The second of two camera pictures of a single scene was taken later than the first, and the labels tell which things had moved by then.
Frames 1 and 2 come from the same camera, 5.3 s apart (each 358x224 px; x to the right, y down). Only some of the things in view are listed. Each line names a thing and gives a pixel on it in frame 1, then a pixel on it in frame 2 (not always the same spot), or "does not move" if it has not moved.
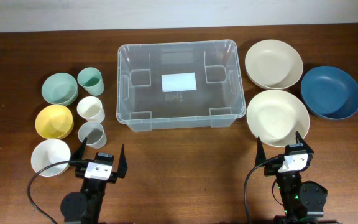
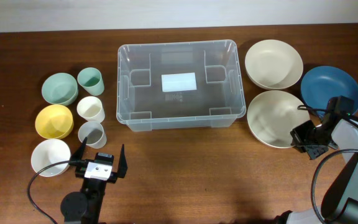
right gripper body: x=272 y=169 → x=311 y=139
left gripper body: x=79 y=170 does not move
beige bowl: x=273 y=64 does not move
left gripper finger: x=79 y=152 does not move
